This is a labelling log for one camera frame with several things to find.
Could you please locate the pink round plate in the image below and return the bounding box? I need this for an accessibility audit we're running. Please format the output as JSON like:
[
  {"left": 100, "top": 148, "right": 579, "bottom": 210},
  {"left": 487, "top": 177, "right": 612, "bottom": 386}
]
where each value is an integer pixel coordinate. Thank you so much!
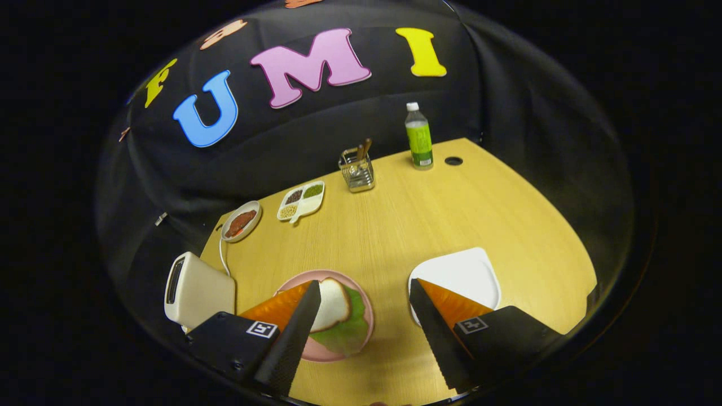
[{"left": 274, "top": 270, "right": 375, "bottom": 363}]

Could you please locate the white square plate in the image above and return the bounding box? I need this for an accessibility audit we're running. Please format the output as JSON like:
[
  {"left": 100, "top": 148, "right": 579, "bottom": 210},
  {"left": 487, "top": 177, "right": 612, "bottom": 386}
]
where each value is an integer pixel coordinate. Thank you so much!
[{"left": 408, "top": 247, "right": 501, "bottom": 328}]

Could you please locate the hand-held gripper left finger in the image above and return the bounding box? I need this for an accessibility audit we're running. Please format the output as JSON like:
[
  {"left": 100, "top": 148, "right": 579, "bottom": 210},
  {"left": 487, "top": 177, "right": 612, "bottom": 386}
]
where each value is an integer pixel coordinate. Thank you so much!
[{"left": 185, "top": 279, "right": 322, "bottom": 397}]

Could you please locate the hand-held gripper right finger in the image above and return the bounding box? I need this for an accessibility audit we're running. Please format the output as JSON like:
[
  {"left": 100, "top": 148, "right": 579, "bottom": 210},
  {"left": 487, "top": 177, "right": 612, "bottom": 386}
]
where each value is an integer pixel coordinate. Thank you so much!
[{"left": 409, "top": 277, "right": 565, "bottom": 392}]

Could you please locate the metal wire utensil holder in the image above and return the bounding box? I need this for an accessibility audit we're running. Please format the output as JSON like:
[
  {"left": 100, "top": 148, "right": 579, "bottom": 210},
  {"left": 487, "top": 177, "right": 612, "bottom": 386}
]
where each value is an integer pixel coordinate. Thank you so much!
[{"left": 338, "top": 147, "right": 376, "bottom": 193}]

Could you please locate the green lettuce leaf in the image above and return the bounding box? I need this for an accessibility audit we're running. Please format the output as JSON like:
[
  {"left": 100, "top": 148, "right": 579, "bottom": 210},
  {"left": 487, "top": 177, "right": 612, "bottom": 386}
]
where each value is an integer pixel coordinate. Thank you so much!
[{"left": 309, "top": 286, "right": 370, "bottom": 356}]

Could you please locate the green label plastic bottle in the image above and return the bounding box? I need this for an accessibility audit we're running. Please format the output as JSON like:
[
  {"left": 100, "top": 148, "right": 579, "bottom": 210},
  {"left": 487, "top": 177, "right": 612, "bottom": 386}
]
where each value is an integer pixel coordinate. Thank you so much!
[{"left": 404, "top": 102, "right": 434, "bottom": 170}]

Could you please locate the plain white bread slice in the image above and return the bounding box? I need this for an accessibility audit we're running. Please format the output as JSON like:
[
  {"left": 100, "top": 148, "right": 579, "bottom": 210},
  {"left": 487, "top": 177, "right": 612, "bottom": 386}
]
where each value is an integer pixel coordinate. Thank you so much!
[{"left": 309, "top": 278, "right": 351, "bottom": 333}]

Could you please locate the brown meat slice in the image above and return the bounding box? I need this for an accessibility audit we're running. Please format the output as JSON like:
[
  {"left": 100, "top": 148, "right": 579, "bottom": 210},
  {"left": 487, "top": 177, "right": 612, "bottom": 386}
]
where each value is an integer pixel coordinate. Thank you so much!
[{"left": 225, "top": 210, "right": 257, "bottom": 238}]

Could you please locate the white toaster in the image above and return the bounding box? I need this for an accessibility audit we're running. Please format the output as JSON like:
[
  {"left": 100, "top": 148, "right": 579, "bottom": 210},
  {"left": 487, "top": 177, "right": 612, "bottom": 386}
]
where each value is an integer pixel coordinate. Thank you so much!
[{"left": 164, "top": 251, "right": 236, "bottom": 333}]

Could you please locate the black backdrop cloth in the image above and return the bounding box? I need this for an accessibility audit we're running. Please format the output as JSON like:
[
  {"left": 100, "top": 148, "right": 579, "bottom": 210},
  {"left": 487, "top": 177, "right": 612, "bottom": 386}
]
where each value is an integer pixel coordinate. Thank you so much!
[{"left": 96, "top": 0, "right": 635, "bottom": 339}]

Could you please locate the white oval plate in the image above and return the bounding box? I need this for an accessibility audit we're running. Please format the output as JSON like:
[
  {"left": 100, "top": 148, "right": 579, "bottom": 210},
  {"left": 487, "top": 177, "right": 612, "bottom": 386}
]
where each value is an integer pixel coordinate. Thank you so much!
[{"left": 221, "top": 201, "right": 262, "bottom": 243}]

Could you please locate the white divided dish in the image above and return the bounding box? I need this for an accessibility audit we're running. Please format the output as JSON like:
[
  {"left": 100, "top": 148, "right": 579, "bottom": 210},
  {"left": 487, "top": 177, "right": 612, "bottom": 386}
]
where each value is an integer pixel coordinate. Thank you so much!
[{"left": 276, "top": 180, "right": 325, "bottom": 225}]

